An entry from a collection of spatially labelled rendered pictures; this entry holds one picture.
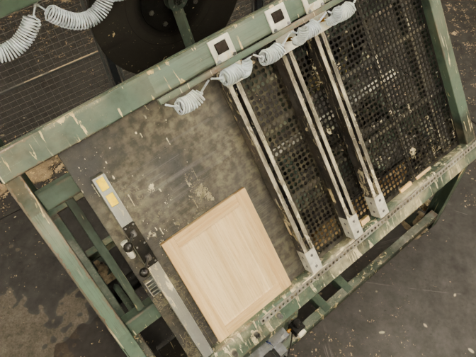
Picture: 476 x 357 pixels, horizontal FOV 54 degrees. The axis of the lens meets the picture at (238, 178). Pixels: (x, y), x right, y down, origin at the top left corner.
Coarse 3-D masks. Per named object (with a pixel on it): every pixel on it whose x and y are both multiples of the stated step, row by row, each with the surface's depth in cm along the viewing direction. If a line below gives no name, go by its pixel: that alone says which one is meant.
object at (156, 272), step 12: (108, 192) 175; (108, 204) 176; (120, 204) 178; (120, 216) 178; (144, 264) 187; (156, 264) 188; (156, 276) 189; (168, 288) 193; (168, 300) 193; (180, 300) 196; (180, 312) 197; (192, 324) 201; (192, 336) 202; (204, 336) 205; (204, 348) 205
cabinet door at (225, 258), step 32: (192, 224) 196; (224, 224) 203; (256, 224) 211; (192, 256) 198; (224, 256) 206; (256, 256) 214; (192, 288) 200; (224, 288) 208; (256, 288) 217; (224, 320) 211
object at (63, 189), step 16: (368, 0) 230; (336, 32) 223; (256, 80) 206; (416, 80) 259; (400, 128) 253; (336, 160) 243; (64, 176) 176; (48, 192) 172; (64, 192) 175; (80, 192) 178; (48, 208) 173; (80, 208) 180; (80, 224) 181; (96, 240) 185; (112, 256) 189; (112, 272) 191; (128, 288) 194; (144, 304) 201; (128, 320) 195; (144, 320) 198
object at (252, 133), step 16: (240, 80) 186; (240, 96) 193; (240, 112) 193; (240, 128) 201; (256, 128) 197; (256, 144) 199; (256, 160) 205; (272, 160) 204; (272, 176) 205; (272, 192) 211; (288, 192) 210; (288, 208) 216; (288, 224) 216; (304, 240) 222; (304, 256) 222
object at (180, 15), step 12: (0, 0) 157; (12, 0) 160; (24, 0) 162; (36, 0) 165; (0, 12) 160; (12, 12) 162; (180, 12) 211; (180, 24) 214; (192, 36) 220; (384, 108) 295; (288, 120) 296; (0, 144) 208; (120, 288) 241
